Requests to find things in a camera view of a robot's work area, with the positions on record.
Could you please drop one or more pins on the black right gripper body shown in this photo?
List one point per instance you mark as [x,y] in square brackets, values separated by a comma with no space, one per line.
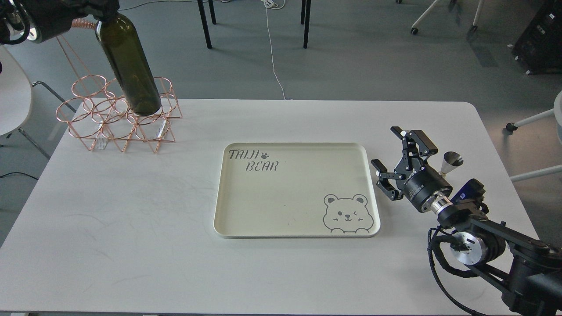
[420,181]

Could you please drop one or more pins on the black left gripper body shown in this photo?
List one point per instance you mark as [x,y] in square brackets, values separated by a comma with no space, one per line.
[50,18]

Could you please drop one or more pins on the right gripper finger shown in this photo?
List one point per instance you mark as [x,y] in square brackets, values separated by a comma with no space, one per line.
[415,144]
[391,183]

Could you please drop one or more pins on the steel double jigger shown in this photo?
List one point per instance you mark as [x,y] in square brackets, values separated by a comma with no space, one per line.
[451,160]

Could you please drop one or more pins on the dark green wine bottle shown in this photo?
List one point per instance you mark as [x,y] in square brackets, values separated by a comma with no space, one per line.
[120,41]

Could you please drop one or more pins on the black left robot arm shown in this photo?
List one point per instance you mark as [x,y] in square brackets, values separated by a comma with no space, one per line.
[15,22]

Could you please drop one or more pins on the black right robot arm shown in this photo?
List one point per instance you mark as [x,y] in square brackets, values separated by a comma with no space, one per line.
[465,242]

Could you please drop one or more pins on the white chair left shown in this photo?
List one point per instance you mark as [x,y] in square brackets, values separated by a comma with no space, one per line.
[16,97]

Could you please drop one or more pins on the cream bear serving tray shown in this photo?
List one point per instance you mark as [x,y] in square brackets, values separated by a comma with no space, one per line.
[295,190]

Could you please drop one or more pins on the black equipment case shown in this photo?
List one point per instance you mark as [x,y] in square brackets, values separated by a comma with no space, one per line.
[539,48]

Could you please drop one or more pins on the copper wire wine rack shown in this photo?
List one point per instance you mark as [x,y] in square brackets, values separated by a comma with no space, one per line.
[104,115]

